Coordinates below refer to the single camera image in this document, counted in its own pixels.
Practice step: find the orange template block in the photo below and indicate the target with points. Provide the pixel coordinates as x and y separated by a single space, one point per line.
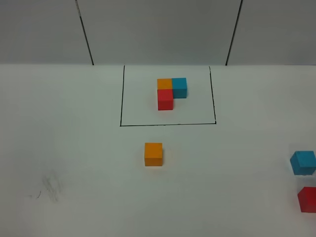
163 84

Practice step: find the blue template block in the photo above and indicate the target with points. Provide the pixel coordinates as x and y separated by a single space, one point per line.
179 87

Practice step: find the red template block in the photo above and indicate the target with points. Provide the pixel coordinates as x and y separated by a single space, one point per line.
165 99

